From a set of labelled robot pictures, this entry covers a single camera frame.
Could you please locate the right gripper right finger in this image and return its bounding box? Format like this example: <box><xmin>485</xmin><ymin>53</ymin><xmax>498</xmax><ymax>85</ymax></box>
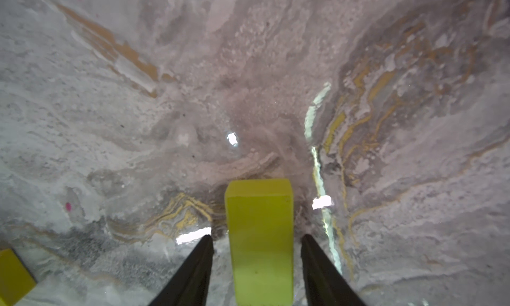
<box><xmin>301</xmin><ymin>234</ymin><xmax>366</xmax><ymax>306</ymax></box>

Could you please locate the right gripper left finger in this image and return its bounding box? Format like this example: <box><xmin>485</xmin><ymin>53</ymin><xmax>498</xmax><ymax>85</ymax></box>
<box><xmin>149</xmin><ymin>235</ymin><xmax>214</xmax><ymax>306</ymax></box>

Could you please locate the yellow-green long block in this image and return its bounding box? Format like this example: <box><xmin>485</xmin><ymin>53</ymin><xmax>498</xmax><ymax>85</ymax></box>
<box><xmin>0</xmin><ymin>249</ymin><xmax>37</xmax><ymax>306</ymax></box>

